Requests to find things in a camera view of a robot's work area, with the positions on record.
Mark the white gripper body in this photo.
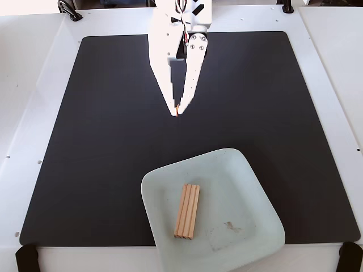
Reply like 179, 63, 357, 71
148, 0, 213, 65

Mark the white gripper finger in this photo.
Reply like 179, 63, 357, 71
150, 59, 179, 117
179, 32, 210, 114

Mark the pale green square plate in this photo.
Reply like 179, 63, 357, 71
140, 147, 286, 272

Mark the grooved wooden block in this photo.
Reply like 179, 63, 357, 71
174, 183, 201, 241

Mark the dark blue background object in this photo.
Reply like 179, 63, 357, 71
99, 0, 156, 8

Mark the black rubber mat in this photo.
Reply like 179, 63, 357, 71
19, 31, 361, 247

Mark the black table clamp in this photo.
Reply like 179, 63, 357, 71
15, 244, 41, 272
338, 242, 363, 272
57, 0, 83, 22
279, 0, 296, 14

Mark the red gripper motor cable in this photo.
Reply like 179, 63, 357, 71
175, 0, 190, 45

